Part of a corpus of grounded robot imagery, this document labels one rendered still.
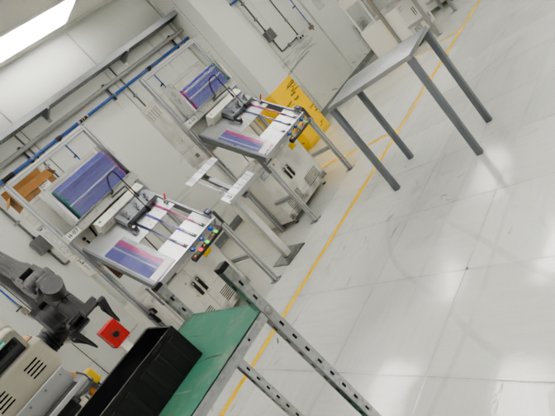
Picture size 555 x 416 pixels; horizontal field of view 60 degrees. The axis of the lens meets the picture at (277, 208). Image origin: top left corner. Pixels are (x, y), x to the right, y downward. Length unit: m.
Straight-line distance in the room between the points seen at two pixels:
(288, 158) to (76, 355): 2.81
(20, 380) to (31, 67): 4.50
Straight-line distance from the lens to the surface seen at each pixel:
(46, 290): 1.41
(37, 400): 1.78
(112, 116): 5.89
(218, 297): 3.96
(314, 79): 7.82
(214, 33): 6.43
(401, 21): 7.09
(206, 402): 1.14
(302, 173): 4.72
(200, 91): 4.60
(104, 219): 3.86
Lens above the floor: 1.41
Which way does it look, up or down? 15 degrees down
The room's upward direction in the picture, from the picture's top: 43 degrees counter-clockwise
